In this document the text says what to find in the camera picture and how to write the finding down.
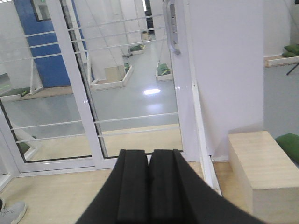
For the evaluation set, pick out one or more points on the white fixed glass door panel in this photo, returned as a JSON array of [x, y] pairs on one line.
[[47, 130]]

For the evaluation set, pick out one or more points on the grey sneaker shoe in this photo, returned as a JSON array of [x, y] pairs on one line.
[[12, 214]]

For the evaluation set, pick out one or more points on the white sliding glass door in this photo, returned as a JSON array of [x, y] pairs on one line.
[[135, 108]]

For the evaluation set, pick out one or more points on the light wooden box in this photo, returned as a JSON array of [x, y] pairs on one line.
[[269, 179]]

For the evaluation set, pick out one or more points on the blue door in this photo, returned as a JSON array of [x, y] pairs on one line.
[[41, 37]]

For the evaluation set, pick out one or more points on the green sandbags at right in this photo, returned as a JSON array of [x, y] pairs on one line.
[[291, 51]]

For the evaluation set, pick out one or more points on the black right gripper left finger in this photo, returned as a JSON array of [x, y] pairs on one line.
[[124, 197]]

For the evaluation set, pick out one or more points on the green sandbag near box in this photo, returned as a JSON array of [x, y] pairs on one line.
[[290, 145]]

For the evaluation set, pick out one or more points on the green sandbag with strap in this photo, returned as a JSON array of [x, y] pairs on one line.
[[162, 69]]

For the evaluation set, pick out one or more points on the grey metal door handle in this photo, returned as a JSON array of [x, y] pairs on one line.
[[172, 38]]

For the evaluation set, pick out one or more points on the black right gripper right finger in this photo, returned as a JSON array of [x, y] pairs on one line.
[[179, 196]]

